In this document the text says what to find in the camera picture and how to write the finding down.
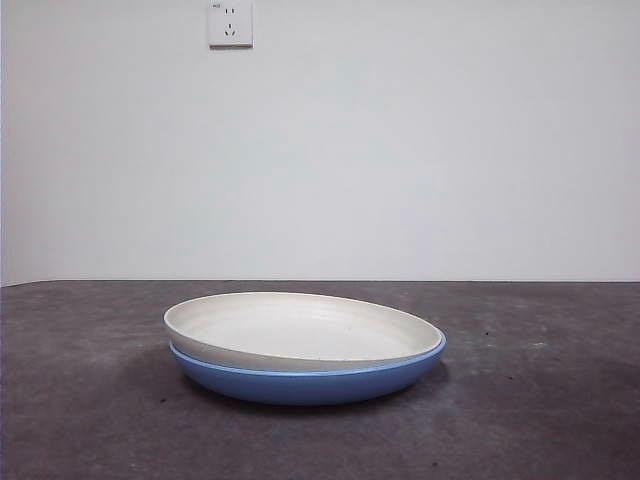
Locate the white wall power socket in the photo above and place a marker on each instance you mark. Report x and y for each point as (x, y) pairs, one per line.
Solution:
(231, 25)

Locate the blue round plate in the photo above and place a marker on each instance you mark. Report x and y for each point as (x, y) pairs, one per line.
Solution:
(310, 387)

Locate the white round plate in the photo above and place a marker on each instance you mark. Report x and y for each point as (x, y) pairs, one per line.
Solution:
(300, 330)

